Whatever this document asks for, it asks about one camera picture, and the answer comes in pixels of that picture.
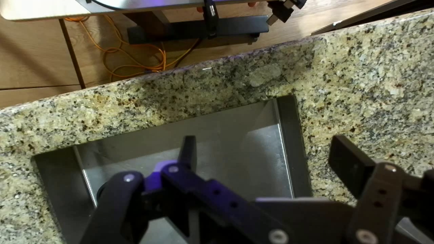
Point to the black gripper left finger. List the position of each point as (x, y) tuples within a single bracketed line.
[(202, 211)]

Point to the black metal stand base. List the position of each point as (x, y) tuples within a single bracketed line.
[(233, 29)]

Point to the stainless steel sink basin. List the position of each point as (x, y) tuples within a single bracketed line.
[(256, 150)]

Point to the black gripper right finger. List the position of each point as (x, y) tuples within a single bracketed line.
[(384, 192)]

